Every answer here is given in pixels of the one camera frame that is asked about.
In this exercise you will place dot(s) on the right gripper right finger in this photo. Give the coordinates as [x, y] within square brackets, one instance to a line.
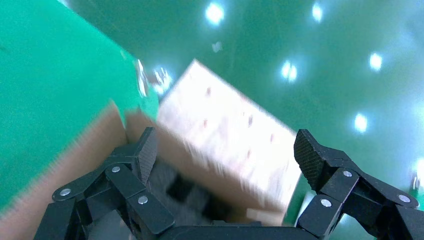
[357, 202]

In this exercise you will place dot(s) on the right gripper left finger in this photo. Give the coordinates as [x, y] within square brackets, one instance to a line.
[99, 198]

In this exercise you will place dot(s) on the long cardboard box with hole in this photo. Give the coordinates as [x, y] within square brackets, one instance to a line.
[265, 217]

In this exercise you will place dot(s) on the large open cardboard carton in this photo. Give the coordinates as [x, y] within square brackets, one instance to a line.
[82, 159]

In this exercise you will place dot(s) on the green tablecloth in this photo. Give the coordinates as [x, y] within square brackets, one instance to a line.
[49, 82]

